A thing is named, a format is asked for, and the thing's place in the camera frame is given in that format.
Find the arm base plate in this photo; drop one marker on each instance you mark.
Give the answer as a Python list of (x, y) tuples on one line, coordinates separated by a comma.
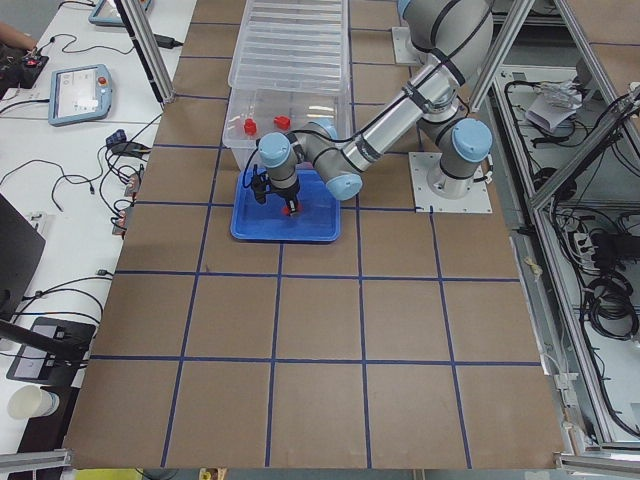
[(404, 52), (435, 192)]

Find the black laptop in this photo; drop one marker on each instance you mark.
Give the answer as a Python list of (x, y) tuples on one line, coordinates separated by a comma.
[(21, 249)]

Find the red block middle box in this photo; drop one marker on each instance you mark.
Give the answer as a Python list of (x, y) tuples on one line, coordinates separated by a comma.
[(250, 127)]

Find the black power adapter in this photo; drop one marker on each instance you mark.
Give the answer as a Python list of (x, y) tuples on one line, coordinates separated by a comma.
[(167, 42)]

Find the blue teach pendant near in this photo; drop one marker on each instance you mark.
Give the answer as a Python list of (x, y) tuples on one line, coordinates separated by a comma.
[(79, 94)]

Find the blue teach pendant far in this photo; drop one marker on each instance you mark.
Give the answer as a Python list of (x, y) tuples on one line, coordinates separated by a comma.
[(105, 14)]

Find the aluminium frame post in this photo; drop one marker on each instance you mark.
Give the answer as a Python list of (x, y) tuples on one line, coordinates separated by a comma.
[(139, 30)]

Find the clear plastic storage box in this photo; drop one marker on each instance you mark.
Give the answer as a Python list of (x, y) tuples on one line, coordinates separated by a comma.
[(263, 105)]

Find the red block box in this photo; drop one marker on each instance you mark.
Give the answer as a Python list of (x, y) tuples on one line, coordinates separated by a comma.
[(282, 122), (250, 127)]

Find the blue plastic tray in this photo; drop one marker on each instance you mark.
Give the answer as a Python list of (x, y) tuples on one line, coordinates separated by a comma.
[(319, 219)]

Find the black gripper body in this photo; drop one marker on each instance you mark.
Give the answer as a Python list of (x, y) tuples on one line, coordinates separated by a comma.
[(286, 192)]

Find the white paper cup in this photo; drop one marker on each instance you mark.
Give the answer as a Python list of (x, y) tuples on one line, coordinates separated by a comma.
[(32, 402)]

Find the red block front box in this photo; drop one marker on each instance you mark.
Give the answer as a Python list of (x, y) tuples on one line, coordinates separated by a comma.
[(282, 122)]

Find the red block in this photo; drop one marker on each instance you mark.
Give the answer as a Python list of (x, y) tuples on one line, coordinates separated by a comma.
[(287, 214)]

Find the blue teach pendant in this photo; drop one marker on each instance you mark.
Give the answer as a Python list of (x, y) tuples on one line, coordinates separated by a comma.
[(79, 94), (105, 14)]

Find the clear plastic box lid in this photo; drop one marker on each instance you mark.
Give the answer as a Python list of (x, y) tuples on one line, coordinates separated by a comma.
[(298, 46)]

